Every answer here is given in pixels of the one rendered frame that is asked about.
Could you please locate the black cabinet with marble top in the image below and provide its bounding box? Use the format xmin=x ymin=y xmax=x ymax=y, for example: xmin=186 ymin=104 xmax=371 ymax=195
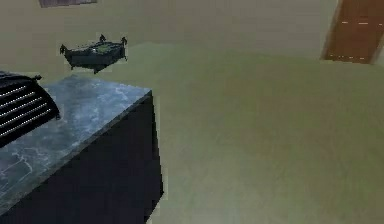
xmin=0 ymin=74 xmax=165 ymax=224

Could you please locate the black ribbed appliance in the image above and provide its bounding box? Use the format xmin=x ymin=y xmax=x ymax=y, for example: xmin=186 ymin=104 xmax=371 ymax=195
xmin=0 ymin=70 xmax=62 ymax=148

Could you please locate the brown wooden room door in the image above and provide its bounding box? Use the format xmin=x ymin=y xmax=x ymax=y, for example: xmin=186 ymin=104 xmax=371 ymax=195
xmin=321 ymin=0 xmax=384 ymax=65

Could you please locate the dark four-post bed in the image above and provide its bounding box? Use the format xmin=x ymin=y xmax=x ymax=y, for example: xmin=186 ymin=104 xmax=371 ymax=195
xmin=59 ymin=33 xmax=129 ymax=75

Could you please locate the grey framed wall picture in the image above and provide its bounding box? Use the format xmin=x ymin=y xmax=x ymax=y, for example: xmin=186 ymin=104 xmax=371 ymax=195
xmin=38 ymin=0 xmax=98 ymax=9

